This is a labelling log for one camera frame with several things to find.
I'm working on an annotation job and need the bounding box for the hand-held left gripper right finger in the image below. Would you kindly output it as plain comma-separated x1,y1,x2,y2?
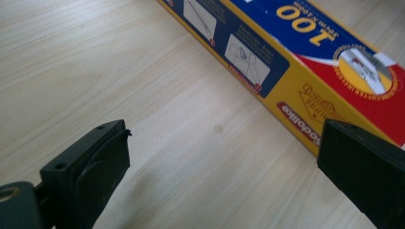
316,118,405,229

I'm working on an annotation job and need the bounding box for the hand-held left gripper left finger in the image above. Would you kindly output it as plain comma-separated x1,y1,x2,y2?
39,119,133,229

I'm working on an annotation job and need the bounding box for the long yellow blue red box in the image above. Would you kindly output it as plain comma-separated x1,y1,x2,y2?
157,0,405,157

